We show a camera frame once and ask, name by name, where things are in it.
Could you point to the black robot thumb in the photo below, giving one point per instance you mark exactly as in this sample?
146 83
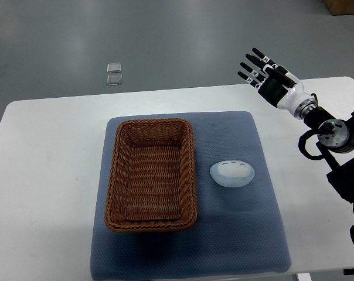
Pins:
279 74

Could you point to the upper metal floor plate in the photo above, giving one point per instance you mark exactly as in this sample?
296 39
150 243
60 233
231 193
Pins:
114 67

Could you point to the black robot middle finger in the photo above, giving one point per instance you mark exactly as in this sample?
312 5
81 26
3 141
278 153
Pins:
257 62

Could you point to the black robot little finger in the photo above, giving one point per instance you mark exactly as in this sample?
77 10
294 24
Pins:
249 80

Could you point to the light blue plush toy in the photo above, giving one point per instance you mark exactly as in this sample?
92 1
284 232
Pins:
232 173

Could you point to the metal floor plate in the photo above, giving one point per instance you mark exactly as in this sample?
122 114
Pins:
114 67
115 79

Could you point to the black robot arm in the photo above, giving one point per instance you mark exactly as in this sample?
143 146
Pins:
326 136

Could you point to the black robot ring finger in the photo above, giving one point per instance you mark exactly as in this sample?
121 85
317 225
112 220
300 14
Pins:
253 72

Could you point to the lower metal floor plate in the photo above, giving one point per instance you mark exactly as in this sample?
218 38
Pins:
115 79

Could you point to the brown wicker basket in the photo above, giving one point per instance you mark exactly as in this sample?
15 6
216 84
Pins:
152 185

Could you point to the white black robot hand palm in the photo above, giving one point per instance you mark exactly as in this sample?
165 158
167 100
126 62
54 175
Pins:
295 100

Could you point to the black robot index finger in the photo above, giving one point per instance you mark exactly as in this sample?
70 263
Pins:
263 57

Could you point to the blue fabric mat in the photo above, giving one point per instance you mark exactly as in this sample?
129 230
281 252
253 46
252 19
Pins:
239 231

